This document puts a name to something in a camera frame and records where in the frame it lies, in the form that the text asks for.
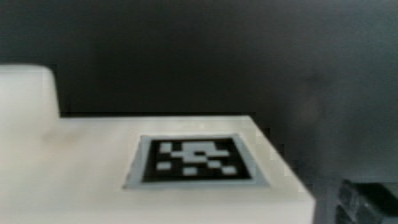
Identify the white drawer box with knob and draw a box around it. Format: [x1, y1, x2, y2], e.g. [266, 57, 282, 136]
[0, 64, 314, 224]

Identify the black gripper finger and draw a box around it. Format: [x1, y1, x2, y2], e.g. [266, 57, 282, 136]
[333, 180, 398, 224]

